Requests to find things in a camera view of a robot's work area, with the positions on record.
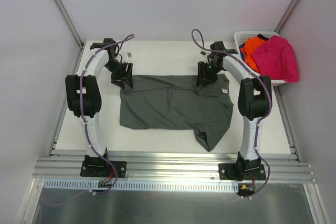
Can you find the right aluminium corner post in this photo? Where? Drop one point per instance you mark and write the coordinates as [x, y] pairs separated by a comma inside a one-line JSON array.
[[286, 15]]

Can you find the white plastic laundry basket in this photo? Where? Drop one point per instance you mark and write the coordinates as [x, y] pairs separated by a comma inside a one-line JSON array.
[[240, 38]]

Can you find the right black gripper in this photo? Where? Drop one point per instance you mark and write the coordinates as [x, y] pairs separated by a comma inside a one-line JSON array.
[[206, 72]]

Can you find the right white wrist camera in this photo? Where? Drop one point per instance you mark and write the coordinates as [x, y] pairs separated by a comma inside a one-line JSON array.
[[204, 53]]

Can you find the blue t shirt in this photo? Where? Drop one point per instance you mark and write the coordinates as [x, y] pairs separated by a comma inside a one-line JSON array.
[[245, 57]]

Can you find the left aluminium corner post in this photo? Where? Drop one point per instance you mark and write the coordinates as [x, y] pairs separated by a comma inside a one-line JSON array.
[[67, 19]]

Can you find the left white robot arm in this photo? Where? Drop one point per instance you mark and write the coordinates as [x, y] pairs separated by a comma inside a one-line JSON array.
[[85, 101]]

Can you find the grey t shirt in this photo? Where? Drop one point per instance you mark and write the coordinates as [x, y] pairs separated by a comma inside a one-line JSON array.
[[176, 103]]

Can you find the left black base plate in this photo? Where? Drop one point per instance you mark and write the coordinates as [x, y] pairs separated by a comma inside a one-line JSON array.
[[100, 168]]

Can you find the aluminium mounting rail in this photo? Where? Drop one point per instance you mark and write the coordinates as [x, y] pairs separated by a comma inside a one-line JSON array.
[[285, 168]]

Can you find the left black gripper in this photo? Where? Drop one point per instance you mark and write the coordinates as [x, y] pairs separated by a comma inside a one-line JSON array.
[[123, 72]]

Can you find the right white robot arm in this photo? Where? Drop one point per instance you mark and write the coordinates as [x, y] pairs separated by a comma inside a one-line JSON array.
[[254, 104]]

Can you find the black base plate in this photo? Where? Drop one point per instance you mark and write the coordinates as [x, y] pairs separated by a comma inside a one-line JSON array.
[[100, 168], [230, 171]]

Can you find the pink t shirt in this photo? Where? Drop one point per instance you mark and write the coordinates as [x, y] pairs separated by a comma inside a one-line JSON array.
[[276, 59]]

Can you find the white slotted cable duct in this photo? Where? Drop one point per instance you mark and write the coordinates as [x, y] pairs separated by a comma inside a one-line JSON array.
[[142, 185]]

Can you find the orange t shirt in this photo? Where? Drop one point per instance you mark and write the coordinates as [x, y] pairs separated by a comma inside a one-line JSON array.
[[249, 47]]

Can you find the aluminium corner post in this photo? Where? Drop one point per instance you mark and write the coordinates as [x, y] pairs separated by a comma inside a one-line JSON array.
[[286, 15], [67, 19]]

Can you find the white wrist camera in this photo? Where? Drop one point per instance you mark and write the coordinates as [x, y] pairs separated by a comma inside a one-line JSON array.
[[204, 53], [126, 55]]

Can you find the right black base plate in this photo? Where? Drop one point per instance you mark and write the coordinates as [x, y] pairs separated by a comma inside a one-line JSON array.
[[230, 171]]

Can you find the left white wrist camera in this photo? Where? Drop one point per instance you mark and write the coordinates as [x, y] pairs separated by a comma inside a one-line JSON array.
[[126, 55]]

